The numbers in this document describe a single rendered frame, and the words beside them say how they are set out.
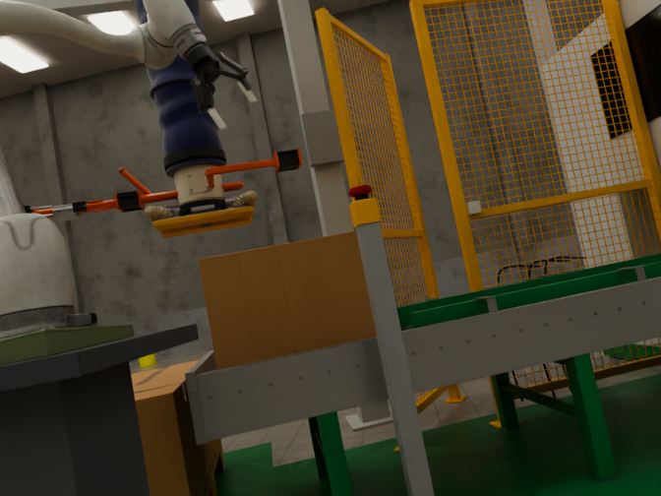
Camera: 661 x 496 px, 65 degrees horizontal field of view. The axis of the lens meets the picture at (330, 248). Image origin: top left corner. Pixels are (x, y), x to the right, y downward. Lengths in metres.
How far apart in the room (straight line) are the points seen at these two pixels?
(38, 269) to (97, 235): 11.62
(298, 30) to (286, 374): 2.22
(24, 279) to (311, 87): 2.26
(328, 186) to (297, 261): 1.28
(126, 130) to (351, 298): 11.42
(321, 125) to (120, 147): 10.12
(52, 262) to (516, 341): 1.34
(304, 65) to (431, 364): 2.05
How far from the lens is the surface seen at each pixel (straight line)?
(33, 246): 1.22
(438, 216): 11.07
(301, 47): 3.24
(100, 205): 2.00
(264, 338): 1.74
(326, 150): 2.97
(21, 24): 1.54
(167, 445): 1.82
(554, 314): 1.85
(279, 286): 1.73
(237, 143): 11.84
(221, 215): 1.82
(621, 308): 1.97
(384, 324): 1.45
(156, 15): 1.62
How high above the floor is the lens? 0.77
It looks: 4 degrees up
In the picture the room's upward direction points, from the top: 11 degrees counter-clockwise
